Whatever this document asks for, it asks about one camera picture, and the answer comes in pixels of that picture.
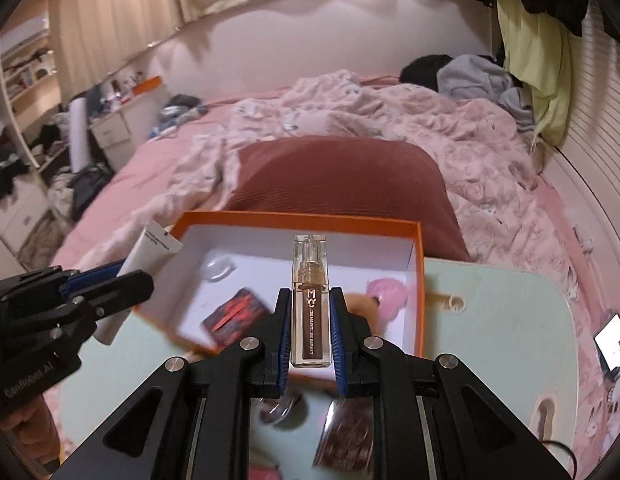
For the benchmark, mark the white cream tube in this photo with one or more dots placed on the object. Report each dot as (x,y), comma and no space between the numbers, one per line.
(134,282)

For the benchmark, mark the light green hanging garment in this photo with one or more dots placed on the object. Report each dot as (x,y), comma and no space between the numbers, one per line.
(537,52)

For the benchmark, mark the pink round item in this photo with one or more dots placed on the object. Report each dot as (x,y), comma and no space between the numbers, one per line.
(391,295)

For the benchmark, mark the grey clothes pile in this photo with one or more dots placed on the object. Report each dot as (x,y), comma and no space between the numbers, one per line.
(470,77)

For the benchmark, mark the white figurine keychain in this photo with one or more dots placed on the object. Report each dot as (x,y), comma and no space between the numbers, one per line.
(287,411)

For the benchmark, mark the clear round compact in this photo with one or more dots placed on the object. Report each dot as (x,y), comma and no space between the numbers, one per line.
(217,266)

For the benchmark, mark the black clothes on bed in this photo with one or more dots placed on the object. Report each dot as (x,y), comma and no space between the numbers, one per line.
(423,71)

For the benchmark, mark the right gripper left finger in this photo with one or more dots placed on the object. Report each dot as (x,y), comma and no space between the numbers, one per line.
(191,420)

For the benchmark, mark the dark red pillow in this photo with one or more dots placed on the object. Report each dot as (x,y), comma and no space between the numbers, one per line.
(353,177)

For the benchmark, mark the red black mahjong tile box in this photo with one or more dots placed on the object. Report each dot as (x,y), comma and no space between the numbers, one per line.
(234,317)

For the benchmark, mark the gold lip gloss tube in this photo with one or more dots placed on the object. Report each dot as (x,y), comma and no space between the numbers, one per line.
(310,333)

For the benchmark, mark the white bedside drawer cabinet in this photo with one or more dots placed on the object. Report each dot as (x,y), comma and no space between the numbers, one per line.
(117,135)

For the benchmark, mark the orange cardboard box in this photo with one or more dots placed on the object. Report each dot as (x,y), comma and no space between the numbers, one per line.
(224,251)

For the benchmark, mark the pink floral quilt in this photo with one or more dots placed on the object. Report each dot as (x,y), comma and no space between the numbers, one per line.
(508,216)

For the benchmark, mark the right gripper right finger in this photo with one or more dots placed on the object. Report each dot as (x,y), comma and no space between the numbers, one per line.
(432,419)

